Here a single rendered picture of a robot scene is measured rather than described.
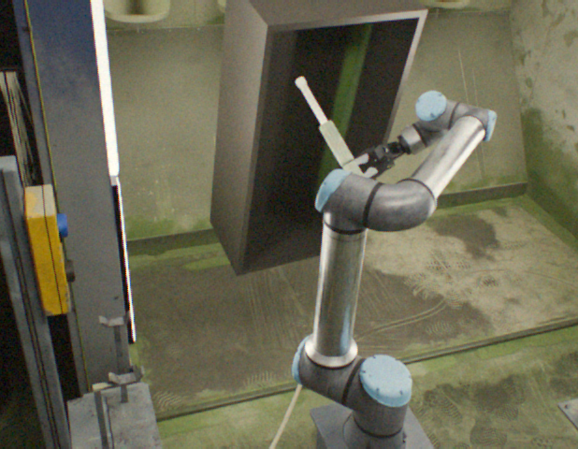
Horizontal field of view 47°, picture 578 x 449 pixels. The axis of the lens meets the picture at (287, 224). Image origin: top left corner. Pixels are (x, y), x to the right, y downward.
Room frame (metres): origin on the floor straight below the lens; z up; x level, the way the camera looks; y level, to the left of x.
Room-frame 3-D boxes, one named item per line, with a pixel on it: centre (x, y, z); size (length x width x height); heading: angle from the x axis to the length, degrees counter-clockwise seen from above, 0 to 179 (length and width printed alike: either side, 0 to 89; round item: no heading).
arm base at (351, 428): (1.32, -0.31, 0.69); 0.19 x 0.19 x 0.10
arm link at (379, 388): (1.32, -0.30, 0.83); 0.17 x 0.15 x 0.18; 62
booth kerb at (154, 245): (3.31, -0.28, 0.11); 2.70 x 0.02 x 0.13; 111
